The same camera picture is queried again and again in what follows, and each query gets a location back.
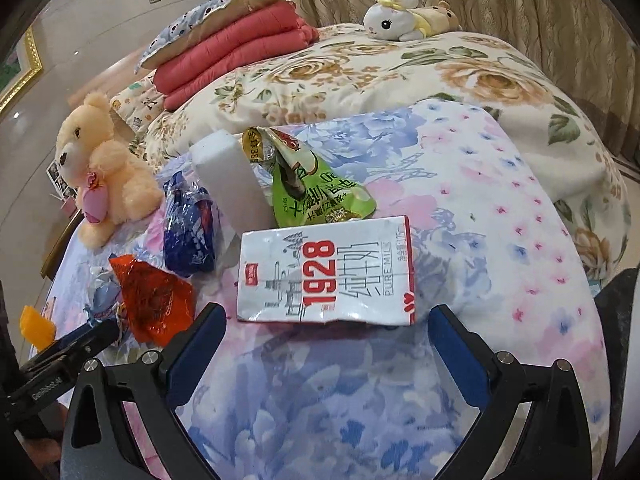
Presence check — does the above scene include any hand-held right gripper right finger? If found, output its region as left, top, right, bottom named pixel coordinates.
left=429, top=304, right=593, bottom=480

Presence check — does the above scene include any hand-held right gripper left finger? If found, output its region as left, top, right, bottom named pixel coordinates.
left=60, top=302, right=228, bottom=480

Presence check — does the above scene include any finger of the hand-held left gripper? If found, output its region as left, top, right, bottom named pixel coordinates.
left=21, top=317, right=121, bottom=373

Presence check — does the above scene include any silver blue wrapper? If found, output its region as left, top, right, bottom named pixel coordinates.
left=87, top=267, right=126, bottom=321

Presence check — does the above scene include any red orange wrapper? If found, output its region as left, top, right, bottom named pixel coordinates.
left=109, top=255, right=196, bottom=348

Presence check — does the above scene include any blue plastic wrapper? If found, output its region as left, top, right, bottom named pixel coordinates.
left=162, top=171, right=217, bottom=278

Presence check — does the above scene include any white milk carton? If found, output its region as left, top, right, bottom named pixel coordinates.
left=236, top=215, right=418, bottom=327

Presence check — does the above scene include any white foam block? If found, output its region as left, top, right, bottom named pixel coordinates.
left=191, top=129, right=276, bottom=233

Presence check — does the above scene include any green snack packet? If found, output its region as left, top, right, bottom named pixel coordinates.
left=242, top=126, right=377, bottom=228

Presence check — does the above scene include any tall orange foam net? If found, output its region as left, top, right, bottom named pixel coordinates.
left=19, top=305, right=57, bottom=351

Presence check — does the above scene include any blue pink floral bedsheet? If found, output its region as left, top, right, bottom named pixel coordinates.
left=40, top=97, right=613, bottom=480

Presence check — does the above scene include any beige teddy bear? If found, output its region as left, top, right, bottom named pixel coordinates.
left=54, top=92, right=165, bottom=248

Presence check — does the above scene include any cartoon print pillow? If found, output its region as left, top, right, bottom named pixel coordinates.
left=110, top=71, right=166, bottom=131

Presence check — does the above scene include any gold framed landscape painting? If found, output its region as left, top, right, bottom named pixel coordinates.
left=0, top=25, right=45, bottom=113

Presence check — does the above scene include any cream floral duvet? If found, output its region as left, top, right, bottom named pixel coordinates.
left=129, top=25, right=632, bottom=281

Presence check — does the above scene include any folded red quilt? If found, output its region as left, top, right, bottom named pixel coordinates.
left=154, top=1, right=321, bottom=111

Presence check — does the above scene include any panda print pillow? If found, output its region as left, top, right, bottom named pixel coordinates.
left=136, top=0, right=297, bottom=68

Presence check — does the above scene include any yellow bear plush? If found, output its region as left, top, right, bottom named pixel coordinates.
left=412, top=1, right=463, bottom=37

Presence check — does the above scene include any white bunny plush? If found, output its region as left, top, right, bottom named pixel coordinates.
left=362, top=0, right=431, bottom=42

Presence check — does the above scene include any black white photo frame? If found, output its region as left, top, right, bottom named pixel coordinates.
left=46, top=160, right=76, bottom=201

